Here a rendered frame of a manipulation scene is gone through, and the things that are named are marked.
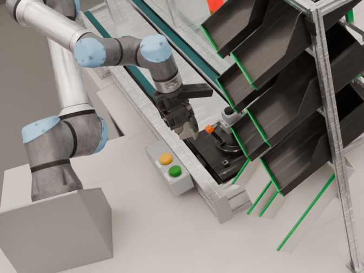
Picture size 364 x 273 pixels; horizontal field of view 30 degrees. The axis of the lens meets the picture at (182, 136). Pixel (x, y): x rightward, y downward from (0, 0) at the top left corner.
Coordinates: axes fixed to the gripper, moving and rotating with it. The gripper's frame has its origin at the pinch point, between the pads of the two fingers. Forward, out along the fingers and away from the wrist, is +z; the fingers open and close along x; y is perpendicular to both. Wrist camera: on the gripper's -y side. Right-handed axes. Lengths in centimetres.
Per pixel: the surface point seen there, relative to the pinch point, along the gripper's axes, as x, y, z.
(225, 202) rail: 16.5, 2.7, 13.9
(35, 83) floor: -247, 33, 104
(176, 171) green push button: -0.8, 9.6, 9.6
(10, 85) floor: -259, 49, 103
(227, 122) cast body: 0.8, -10.0, 0.8
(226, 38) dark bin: 29, -7, -45
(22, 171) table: -52, 53, 19
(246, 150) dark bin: 28.7, -4.3, -11.7
